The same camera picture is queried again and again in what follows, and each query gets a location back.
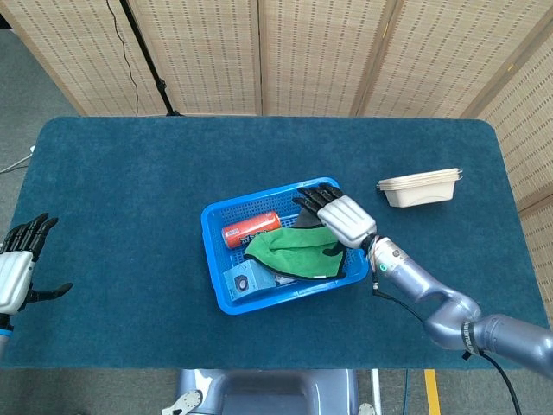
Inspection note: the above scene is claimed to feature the yellow floor tape strip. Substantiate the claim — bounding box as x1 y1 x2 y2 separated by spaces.
423 369 442 415

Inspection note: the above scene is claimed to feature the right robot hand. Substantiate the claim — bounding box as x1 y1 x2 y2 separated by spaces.
291 183 377 256

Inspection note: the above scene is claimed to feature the white floor strip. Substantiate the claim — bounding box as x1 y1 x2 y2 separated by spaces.
371 368 384 415

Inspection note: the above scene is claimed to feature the red soda can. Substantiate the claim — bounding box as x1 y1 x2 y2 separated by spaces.
221 210 283 249

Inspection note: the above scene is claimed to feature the white floor cable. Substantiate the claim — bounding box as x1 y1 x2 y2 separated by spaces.
0 144 35 175

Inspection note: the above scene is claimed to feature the beige plastic food container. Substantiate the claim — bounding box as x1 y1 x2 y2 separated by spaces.
376 167 465 208

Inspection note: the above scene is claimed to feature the green microfiber cloth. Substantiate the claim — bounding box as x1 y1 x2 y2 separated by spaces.
244 209 348 280

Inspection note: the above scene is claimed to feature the teal table carpet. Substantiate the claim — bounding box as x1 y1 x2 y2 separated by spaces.
0 115 553 371

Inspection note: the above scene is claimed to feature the small light blue box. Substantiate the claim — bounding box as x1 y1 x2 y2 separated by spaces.
222 259 277 303

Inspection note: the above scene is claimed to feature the blue plastic basket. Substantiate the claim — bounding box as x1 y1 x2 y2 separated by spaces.
200 176 370 316

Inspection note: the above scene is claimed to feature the grey robot torso base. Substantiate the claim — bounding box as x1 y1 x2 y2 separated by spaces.
162 368 377 415

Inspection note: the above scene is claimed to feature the black tripod stand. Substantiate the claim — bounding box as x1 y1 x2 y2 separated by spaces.
118 0 185 118

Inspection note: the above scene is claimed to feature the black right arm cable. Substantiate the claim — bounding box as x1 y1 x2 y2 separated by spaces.
371 283 524 415

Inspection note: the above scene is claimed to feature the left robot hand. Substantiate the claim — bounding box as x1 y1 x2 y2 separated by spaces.
0 212 73 315

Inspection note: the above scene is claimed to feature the thin black hanging cable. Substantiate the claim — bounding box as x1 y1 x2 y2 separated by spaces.
105 0 140 116

